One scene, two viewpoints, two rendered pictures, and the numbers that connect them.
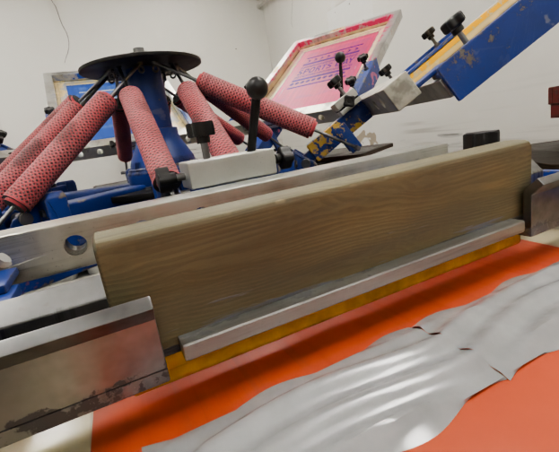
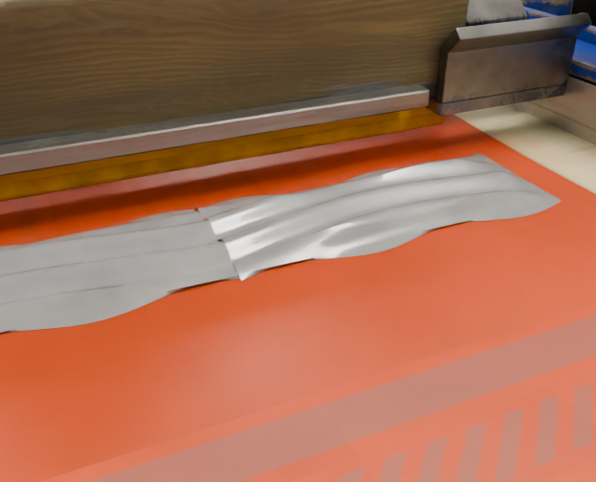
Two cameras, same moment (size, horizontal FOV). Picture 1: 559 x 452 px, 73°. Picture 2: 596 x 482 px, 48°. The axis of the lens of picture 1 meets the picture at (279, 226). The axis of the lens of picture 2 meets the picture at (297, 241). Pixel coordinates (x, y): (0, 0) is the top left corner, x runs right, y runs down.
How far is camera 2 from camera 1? 0.15 m
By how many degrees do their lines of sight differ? 17
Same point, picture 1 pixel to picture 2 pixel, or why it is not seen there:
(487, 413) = (181, 307)
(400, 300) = (216, 176)
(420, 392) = (123, 276)
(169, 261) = not seen: outside the picture
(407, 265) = (207, 125)
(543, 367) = (293, 273)
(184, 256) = not seen: outside the picture
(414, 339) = (179, 223)
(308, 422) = not seen: outside the picture
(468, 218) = (338, 73)
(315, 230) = (58, 54)
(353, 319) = (135, 190)
